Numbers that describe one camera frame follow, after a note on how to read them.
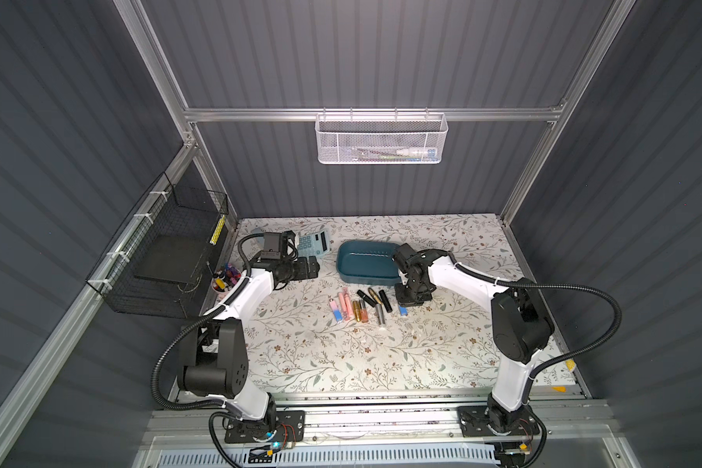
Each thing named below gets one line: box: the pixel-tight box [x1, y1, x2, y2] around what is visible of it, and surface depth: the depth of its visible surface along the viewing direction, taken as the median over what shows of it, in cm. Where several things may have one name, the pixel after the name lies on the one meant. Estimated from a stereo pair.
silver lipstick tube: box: [375, 303, 387, 326], surface depth 95 cm
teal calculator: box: [297, 230, 331, 259], surface depth 111 cm
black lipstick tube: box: [378, 288, 393, 313], surface depth 98 cm
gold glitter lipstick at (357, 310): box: [351, 300, 362, 322], surface depth 96 cm
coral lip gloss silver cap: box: [358, 299, 370, 323], surface depth 95 cm
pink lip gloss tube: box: [338, 291, 354, 321], surface depth 96 cm
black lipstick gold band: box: [355, 288, 378, 308], surface depth 98 cm
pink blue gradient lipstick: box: [328, 298, 344, 323], surface depth 96 cm
